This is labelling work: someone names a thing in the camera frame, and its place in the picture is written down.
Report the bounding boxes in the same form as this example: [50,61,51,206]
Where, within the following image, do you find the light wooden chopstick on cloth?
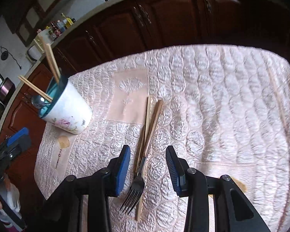
[135,95,151,222]

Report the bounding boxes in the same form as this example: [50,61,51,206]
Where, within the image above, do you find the dark wood kitchen cabinets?
[0,0,290,175]

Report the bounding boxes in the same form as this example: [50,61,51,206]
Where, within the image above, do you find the white floral cup teal interior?
[38,76,93,135]

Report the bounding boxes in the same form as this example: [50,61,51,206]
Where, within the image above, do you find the black fork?
[120,157,146,214]

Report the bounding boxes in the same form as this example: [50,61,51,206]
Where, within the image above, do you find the upper wall cabinet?
[3,0,70,47]

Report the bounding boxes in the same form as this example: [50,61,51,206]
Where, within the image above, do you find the red sauce bottle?
[51,22,61,37]

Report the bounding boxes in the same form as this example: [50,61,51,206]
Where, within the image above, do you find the dark brown wooden chopstick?
[142,100,163,157]

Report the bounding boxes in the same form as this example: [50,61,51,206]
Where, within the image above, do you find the pink quilted table cloth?
[34,45,290,231]

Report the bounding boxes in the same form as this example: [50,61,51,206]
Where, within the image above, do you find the leaning light chopstick in cup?
[17,75,53,103]

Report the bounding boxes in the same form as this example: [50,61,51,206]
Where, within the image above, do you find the upright light chopstick in cup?
[43,42,62,84]

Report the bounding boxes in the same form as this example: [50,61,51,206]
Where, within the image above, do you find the dark thin chopstick on cloth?
[133,126,146,177]

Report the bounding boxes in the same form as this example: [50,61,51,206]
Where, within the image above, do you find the yellow oil bottle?
[61,13,73,28]

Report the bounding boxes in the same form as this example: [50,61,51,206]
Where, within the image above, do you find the metal spoon in cup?
[31,95,51,109]

